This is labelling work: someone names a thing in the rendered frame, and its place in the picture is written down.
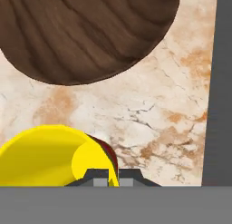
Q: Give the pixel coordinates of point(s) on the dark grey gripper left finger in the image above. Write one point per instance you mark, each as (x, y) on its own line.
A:
(97, 174)

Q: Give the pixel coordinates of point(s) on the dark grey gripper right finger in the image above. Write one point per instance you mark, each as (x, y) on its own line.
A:
(130, 174)

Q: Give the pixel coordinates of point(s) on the yellow cup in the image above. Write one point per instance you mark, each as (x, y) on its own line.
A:
(42, 158)

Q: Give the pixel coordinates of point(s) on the brown wooden bowl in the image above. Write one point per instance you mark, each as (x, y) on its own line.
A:
(87, 34)

